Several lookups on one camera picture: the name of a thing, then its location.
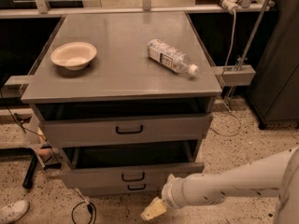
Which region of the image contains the grey metal bracket block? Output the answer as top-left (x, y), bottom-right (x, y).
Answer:
top-left (212, 65), bottom-right (256, 87)

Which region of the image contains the white paper bowl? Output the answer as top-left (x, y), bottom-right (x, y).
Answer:
top-left (50, 42), bottom-right (97, 71)

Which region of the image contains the grey drawer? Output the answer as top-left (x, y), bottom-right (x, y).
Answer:
top-left (40, 114), bottom-right (212, 147)
top-left (61, 140), bottom-right (204, 194)
top-left (80, 183), bottom-right (162, 196)

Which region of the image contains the diagonal metal rod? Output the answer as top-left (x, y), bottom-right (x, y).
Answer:
top-left (223, 0), bottom-right (270, 105)

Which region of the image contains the grey bottom drawer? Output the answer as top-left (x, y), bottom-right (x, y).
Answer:
top-left (80, 183), bottom-right (162, 196)

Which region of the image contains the dark side cabinet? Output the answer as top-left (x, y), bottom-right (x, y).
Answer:
top-left (247, 0), bottom-right (299, 130)

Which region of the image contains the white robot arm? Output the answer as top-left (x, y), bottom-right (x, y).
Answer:
top-left (141, 147), bottom-right (299, 224)

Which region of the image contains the clear plastic water bottle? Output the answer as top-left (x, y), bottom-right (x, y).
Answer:
top-left (148, 39), bottom-right (199, 77)

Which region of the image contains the white sneaker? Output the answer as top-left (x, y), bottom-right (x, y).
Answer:
top-left (0, 200), bottom-right (30, 224)

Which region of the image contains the white power cable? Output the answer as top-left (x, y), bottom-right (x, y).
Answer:
top-left (209, 8), bottom-right (243, 138)

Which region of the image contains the black bar on floor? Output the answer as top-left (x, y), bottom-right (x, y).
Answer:
top-left (22, 155), bottom-right (37, 189)

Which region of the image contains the grey top drawer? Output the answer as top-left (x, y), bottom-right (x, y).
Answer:
top-left (40, 114), bottom-right (212, 147)

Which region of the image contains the grey drawer cabinet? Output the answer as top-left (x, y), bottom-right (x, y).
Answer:
top-left (20, 11), bottom-right (223, 173)

